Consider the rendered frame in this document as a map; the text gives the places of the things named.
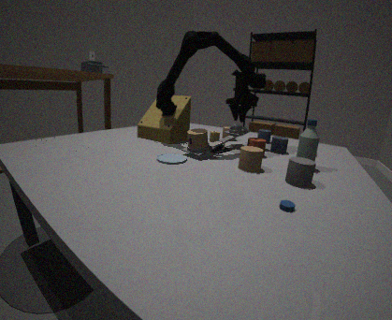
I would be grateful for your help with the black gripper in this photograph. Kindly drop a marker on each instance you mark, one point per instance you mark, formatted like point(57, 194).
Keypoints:
point(239, 105)

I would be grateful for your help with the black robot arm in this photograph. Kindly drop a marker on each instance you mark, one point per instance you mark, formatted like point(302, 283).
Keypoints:
point(191, 43)

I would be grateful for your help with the small blue disc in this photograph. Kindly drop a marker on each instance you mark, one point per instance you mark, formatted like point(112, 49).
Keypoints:
point(287, 205)

